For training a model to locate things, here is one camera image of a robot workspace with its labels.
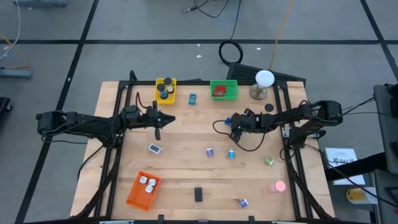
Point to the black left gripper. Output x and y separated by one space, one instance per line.
150 116

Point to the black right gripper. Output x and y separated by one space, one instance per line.
242 123

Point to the white digital clock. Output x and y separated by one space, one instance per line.
154 148

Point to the small blue bottle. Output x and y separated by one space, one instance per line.
231 154

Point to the red rectangular block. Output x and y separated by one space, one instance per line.
222 88
218 93

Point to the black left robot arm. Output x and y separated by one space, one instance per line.
90 124

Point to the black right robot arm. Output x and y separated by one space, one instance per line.
286 116

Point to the yellow plastic basket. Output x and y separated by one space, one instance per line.
172 99

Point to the orange sand hourglass black cap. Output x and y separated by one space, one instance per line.
269 107

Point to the green plastic basket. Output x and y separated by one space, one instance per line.
233 93

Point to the small teal rectangular item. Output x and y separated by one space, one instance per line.
190 99

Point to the white sand hourglass black cap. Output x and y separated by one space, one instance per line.
168 81

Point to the white dome wooden table lamp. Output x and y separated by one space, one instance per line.
265 78

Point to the black perforated metal panel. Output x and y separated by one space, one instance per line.
242 73

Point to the pink capped clear hourglass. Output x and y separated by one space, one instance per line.
280 186

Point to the black rectangular box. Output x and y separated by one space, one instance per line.
198 194

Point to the orange plastic basket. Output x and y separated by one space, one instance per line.
138 197

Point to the white paper label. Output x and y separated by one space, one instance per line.
340 154

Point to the black metal bar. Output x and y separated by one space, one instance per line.
357 166

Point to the yellow white container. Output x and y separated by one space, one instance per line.
357 196

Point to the gray flat floor base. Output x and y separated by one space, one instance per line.
15 73

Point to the black floor object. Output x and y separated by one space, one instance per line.
3 105

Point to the gray blue floor base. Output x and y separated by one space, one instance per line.
40 3

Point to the white frame bracket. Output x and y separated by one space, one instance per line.
285 132

